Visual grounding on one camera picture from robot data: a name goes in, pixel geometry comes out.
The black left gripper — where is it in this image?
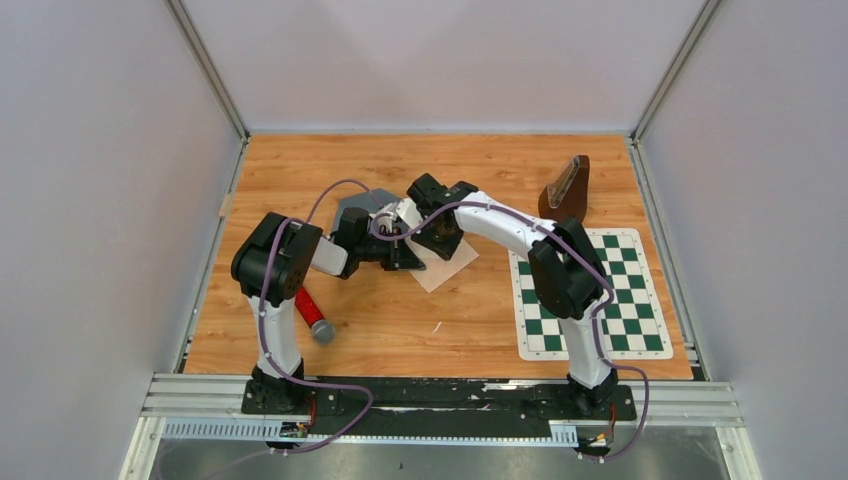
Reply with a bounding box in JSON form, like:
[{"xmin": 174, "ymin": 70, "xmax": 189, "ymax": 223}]
[{"xmin": 356, "ymin": 227, "xmax": 425, "ymax": 272}]

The cream pink envelope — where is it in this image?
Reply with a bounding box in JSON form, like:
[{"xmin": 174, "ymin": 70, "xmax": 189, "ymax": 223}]
[{"xmin": 406, "ymin": 239, "xmax": 479, "ymax": 293}]

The grey envelope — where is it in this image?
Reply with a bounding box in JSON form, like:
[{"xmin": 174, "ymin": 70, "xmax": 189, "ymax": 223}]
[{"xmin": 331, "ymin": 188, "xmax": 401, "ymax": 231}]

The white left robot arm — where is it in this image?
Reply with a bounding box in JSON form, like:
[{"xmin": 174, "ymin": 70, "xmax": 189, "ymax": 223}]
[{"xmin": 231, "ymin": 207, "xmax": 425, "ymax": 413}]

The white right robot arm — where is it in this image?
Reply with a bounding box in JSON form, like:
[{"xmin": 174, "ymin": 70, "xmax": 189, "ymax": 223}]
[{"xmin": 406, "ymin": 173, "xmax": 618, "ymax": 418}]

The red microphone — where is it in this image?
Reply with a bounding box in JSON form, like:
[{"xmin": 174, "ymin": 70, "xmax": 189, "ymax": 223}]
[{"xmin": 295, "ymin": 287, "xmax": 336, "ymax": 345}]

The wooden metronome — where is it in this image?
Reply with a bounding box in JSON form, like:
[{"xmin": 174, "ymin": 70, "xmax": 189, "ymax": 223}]
[{"xmin": 537, "ymin": 155, "xmax": 590, "ymax": 222}]

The green white chessboard mat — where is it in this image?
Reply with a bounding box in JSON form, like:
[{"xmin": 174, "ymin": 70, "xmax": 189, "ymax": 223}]
[{"xmin": 509, "ymin": 228, "xmax": 673, "ymax": 362}]

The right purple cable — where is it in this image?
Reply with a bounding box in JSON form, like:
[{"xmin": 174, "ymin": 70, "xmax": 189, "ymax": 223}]
[{"xmin": 368, "ymin": 200, "xmax": 652, "ymax": 464}]

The purple cable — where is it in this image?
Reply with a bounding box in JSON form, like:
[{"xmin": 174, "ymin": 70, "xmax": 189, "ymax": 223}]
[
  {"xmin": 368, "ymin": 200, "xmax": 652, "ymax": 464},
  {"xmin": 256, "ymin": 178, "xmax": 399, "ymax": 458}
]

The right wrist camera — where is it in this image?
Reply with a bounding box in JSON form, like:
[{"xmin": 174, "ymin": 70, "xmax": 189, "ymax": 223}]
[{"xmin": 376, "ymin": 198, "xmax": 422, "ymax": 233}]

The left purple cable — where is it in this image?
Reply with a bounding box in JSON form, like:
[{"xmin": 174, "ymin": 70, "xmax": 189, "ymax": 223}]
[{"xmin": 256, "ymin": 178, "xmax": 399, "ymax": 458}]

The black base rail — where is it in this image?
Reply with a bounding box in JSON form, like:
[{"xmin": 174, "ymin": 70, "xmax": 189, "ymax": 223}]
[{"xmin": 241, "ymin": 377, "xmax": 637, "ymax": 438}]

